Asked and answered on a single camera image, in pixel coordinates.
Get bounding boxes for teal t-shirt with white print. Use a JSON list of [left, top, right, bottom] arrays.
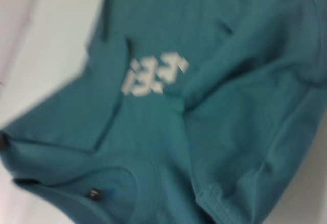
[[0, 0, 327, 224]]

